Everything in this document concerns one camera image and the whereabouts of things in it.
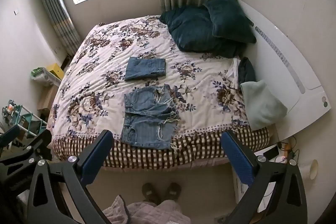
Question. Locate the white bedside table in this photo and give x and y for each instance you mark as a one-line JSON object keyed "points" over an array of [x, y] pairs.
{"points": [[253, 174]]}

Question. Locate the dark folded garment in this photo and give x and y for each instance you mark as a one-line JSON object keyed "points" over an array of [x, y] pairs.
{"points": [[246, 72]]}

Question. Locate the large dark teal pillow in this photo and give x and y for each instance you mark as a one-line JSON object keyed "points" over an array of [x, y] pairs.
{"points": [[192, 31]]}

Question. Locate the white paper cup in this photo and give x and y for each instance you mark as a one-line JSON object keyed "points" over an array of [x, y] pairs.
{"points": [[309, 169]]}

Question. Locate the cardboard box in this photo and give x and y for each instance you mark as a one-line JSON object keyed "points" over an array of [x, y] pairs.
{"points": [[46, 99]]}

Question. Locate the light green folded towel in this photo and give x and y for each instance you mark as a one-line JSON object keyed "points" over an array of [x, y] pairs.
{"points": [[261, 106]]}

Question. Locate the frayed blue denim shorts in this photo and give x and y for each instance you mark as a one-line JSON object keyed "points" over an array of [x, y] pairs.
{"points": [[150, 119]]}

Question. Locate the small dark teal pillow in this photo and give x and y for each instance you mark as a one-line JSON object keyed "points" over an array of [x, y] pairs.
{"points": [[229, 21]]}

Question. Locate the teal metal rack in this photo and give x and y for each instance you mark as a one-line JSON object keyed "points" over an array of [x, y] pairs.
{"points": [[27, 121]]}

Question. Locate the floral white bed quilt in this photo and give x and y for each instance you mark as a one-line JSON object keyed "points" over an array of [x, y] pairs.
{"points": [[118, 58]]}

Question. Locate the yellow box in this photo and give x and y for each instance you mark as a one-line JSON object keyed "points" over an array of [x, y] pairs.
{"points": [[56, 70]]}

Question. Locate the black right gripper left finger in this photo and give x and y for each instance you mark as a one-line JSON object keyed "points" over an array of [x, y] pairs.
{"points": [[46, 201]]}

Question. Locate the green white plastic bag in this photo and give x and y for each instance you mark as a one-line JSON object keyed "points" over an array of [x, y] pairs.
{"points": [[42, 76]]}

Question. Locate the black phone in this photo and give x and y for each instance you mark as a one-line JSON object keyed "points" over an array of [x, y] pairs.
{"points": [[271, 153]]}

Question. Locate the white bed headboard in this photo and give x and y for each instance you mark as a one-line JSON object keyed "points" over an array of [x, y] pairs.
{"points": [[288, 75]]}

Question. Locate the folded blue denim shorts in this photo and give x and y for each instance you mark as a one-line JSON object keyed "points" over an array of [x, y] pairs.
{"points": [[139, 69]]}

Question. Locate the grey striped left curtain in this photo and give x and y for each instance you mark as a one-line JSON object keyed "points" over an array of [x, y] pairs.
{"points": [[63, 25]]}

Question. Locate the right brown slipper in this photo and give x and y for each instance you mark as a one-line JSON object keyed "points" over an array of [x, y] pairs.
{"points": [[173, 192]]}

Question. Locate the brown checkered bed sheet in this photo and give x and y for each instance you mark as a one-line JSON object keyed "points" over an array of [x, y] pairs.
{"points": [[193, 151]]}

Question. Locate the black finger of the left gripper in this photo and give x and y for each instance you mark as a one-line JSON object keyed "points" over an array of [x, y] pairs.
{"points": [[9, 136]]}

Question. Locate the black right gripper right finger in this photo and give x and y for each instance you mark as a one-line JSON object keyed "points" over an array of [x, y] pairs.
{"points": [[287, 202]]}

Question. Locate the pink quilted trousers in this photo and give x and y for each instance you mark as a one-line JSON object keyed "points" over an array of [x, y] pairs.
{"points": [[143, 212]]}

